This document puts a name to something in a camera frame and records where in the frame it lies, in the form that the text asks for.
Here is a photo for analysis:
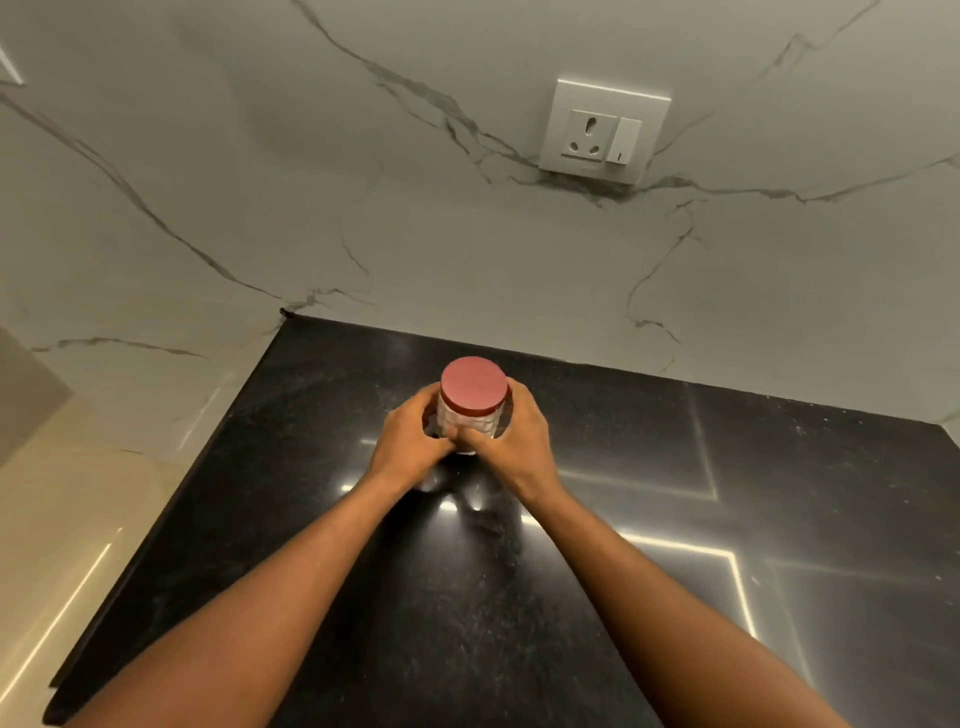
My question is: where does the clear jar with red lid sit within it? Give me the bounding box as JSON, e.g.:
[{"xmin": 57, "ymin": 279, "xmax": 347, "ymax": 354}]
[{"xmin": 436, "ymin": 356, "xmax": 510, "ymax": 456}]

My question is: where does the person's left forearm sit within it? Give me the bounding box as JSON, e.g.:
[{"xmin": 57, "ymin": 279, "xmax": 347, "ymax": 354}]
[{"xmin": 66, "ymin": 474, "xmax": 410, "ymax": 728}]

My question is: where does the white wall socket with switch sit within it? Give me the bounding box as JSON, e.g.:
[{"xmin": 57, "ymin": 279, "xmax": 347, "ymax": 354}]
[{"xmin": 538, "ymin": 77, "xmax": 673, "ymax": 187}]

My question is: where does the person's right forearm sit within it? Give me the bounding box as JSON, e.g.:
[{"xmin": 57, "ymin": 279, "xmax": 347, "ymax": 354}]
[{"xmin": 517, "ymin": 483, "xmax": 852, "ymax": 728}]

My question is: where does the person's left hand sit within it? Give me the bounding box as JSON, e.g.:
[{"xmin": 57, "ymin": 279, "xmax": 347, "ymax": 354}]
[{"xmin": 363, "ymin": 382, "xmax": 458, "ymax": 494}]

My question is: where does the person's right hand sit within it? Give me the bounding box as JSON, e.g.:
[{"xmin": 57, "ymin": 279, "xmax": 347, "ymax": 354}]
[{"xmin": 454, "ymin": 377, "xmax": 561, "ymax": 507}]

